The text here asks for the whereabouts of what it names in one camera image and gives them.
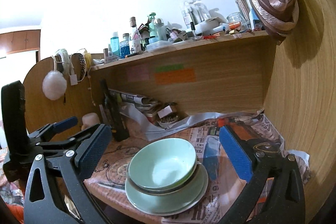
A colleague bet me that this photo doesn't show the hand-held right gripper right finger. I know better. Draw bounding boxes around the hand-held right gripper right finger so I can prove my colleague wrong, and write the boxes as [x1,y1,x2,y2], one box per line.
[218,125,307,224]

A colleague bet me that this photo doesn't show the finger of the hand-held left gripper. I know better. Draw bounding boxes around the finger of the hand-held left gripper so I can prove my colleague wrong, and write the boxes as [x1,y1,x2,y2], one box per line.
[35,128,92,156]
[27,116,79,145]

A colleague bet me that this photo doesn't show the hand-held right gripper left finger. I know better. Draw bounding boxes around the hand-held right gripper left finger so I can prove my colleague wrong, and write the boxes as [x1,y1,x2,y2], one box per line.
[23,123,113,224]

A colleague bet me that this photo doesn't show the small mint green bowl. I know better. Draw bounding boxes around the small mint green bowl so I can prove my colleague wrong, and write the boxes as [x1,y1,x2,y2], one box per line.
[128,138,197,189]

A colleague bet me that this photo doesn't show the mint green plate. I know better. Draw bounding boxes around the mint green plate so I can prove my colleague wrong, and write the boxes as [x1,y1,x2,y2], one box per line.
[125,161,209,216]

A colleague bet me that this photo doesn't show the cream mug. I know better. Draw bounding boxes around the cream mug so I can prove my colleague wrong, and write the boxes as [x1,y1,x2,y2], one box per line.
[81,113,101,132]

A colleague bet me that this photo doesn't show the newspaper print table mat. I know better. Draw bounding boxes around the newspaper print table mat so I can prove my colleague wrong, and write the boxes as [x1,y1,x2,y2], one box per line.
[84,112,311,224]

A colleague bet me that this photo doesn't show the dark wine bottle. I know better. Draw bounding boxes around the dark wine bottle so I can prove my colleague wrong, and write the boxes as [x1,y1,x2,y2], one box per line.
[100,79,129,142]

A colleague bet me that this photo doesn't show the white fluffy earmuffs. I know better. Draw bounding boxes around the white fluffy earmuffs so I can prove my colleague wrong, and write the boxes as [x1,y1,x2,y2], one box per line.
[42,49,74,101]

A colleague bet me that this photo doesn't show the black braided headband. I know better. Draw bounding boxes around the black braided headband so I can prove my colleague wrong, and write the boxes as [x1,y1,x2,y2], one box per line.
[77,52,88,76]

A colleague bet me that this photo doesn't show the stack of papers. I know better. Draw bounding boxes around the stack of papers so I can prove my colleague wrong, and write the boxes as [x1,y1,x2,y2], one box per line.
[109,88,162,125]

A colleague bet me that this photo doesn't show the orange patterned cloth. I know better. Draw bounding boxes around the orange patterned cloth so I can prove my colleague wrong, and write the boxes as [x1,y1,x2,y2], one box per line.
[0,147,27,224]

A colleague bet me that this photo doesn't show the small bowl of trinkets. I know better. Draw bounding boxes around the small bowl of trinkets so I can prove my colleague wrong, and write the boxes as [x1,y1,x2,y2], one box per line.
[157,115,180,128]

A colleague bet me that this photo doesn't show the white card with clip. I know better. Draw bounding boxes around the white card with clip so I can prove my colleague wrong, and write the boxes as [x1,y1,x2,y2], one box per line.
[157,106,172,118]

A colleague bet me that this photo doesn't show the wooden cabinet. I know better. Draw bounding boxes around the wooden cabinet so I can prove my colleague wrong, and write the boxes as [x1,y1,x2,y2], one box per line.
[0,29,41,54]

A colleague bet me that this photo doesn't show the pink sticky note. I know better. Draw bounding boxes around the pink sticky note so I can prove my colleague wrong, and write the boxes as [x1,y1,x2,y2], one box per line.
[127,65,150,81]

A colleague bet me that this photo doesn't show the tall blue liquid bottle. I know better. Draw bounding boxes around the tall blue liquid bottle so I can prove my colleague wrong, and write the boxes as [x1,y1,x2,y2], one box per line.
[111,32,120,56]

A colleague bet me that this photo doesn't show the glass jar of blue beads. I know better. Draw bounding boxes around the glass jar of blue beads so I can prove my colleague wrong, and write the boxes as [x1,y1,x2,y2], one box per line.
[120,33,131,59]

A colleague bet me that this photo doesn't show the orange sticky note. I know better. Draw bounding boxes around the orange sticky note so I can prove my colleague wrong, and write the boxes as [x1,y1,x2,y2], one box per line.
[154,68,197,85]

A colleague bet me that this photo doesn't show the clear bottle with white label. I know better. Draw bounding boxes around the clear bottle with white label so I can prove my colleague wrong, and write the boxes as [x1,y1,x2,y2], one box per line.
[129,17,142,54]

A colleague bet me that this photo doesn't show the green sticky note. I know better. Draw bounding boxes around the green sticky note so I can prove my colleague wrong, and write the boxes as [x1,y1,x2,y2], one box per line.
[155,64,184,73]

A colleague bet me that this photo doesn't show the wooden shelf board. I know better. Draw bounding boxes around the wooden shelf board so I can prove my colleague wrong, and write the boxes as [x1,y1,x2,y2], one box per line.
[89,30,269,72]

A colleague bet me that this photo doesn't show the clear plastic container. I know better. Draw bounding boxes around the clear plastic container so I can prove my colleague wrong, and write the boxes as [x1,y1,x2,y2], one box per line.
[146,40,174,52]

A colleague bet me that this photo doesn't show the mint green pump bottle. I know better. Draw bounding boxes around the mint green pump bottle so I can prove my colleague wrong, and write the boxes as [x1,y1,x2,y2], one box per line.
[147,13,157,38]

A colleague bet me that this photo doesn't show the small glass jar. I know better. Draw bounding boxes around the small glass jar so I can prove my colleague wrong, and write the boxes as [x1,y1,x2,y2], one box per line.
[227,12,243,30]

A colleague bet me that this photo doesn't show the clear bottle with silver cap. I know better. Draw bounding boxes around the clear bottle with silver cap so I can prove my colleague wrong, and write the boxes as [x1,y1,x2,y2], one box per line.
[155,18,167,41]

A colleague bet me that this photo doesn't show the blue and white box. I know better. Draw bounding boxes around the blue and white box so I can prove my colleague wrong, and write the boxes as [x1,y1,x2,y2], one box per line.
[251,8,263,29]

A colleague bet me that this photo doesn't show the tall jar of brown sticks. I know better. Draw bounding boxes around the tall jar of brown sticks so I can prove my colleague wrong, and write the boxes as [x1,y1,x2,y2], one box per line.
[234,0,252,28]

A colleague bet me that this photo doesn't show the clear pump bottle package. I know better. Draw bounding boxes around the clear pump bottle package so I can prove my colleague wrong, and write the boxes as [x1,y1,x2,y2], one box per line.
[181,0,210,30]

